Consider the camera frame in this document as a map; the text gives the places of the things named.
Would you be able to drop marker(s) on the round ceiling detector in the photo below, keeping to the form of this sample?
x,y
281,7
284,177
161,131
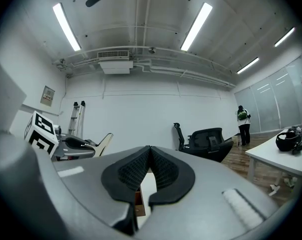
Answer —
x,y
152,50

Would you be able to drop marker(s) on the white long table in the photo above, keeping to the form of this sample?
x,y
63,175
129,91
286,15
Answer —
x,y
273,156

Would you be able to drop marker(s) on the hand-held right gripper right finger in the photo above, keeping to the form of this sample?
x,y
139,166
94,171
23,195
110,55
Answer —
x,y
203,184

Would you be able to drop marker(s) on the low black office chair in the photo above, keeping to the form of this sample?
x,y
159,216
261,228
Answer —
x,y
210,144

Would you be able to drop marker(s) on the white square table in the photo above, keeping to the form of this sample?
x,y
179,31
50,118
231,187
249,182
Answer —
x,y
148,184

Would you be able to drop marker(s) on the white floor scrap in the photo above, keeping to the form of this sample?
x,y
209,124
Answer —
x,y
274,190

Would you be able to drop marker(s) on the white ceiling air conditioner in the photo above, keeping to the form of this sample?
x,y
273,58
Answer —
x,y
115,62

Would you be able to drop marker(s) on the brown wooden compartment box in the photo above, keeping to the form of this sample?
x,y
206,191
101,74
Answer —
x,y
139,204

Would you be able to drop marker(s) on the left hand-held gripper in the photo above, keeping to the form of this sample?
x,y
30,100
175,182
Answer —
x,y
41,134

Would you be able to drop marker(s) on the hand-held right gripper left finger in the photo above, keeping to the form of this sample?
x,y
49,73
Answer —
x,y
90,184

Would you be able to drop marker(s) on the aluminium ladder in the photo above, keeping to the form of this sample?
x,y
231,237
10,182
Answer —
x,y
76,119

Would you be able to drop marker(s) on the ceiling strip light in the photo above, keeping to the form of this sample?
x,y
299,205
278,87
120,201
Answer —
x,y
196,26
66,26
284,37
247,65

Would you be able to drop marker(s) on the black headset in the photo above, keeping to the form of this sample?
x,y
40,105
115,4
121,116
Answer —
x,y
287,141

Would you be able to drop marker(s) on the grey wall electrical panel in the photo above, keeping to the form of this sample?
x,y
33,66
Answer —
x,y
47,96

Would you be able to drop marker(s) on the tall black office chair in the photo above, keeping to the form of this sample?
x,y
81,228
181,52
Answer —
x,y
180,136

